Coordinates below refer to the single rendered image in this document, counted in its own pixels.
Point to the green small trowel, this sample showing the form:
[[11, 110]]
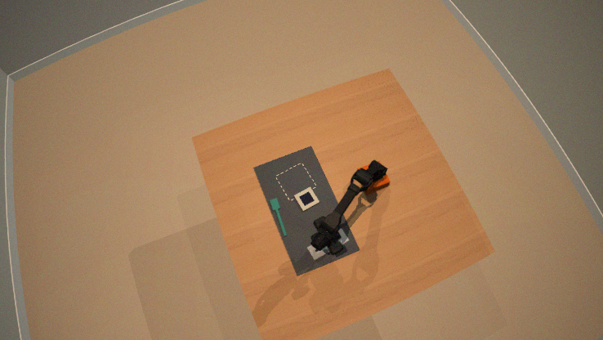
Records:
[[275, 206]]

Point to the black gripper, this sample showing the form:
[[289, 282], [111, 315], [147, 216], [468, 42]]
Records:
[[334, 246]]

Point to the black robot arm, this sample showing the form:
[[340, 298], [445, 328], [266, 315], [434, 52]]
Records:
[[330, 224]]

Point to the beige square tile with dark centre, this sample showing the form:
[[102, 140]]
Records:
[[306, 199]]

